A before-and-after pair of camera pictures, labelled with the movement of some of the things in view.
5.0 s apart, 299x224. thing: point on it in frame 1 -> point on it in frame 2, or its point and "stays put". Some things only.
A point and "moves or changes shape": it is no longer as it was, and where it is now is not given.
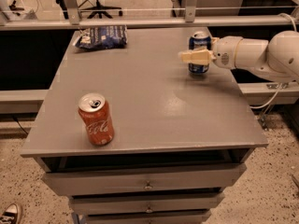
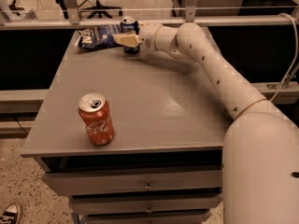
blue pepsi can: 199,39 moves or changes shape
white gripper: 225,52 -> 147,37
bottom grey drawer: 148,218 stays put
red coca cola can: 95,112 stays put
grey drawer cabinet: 181,139 stays put
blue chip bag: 99,37 stays put
